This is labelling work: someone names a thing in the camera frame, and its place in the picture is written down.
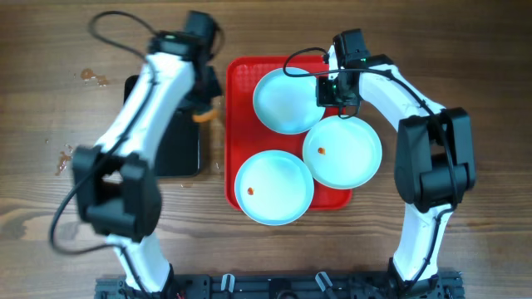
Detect black rectangular tray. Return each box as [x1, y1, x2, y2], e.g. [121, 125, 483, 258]
[123, 74, 201, 179]

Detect black cable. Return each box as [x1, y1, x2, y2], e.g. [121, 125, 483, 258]
[48, 10, 159, 296]
[283, 47, 461, 292]

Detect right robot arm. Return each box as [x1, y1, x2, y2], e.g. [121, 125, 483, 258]
[317, 29, 476, 298]

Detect light blue plate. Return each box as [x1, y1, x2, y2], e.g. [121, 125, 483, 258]
[253, 67, 325, 135]
[234, 150, 314, 226]
[303, 115, 382, 189]

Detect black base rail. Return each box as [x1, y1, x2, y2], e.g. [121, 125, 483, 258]
[94, 272, 466, 299]

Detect right black cable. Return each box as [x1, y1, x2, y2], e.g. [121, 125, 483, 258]
[283, 47, 461, 292]

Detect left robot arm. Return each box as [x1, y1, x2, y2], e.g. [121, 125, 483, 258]
[72, 11, 222, 298]

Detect left black cable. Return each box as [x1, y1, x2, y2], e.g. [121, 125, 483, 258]
[48, 10, 159, 296]

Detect green orange sponge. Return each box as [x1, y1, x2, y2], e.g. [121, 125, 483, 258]
[192, 108, 219, 123]

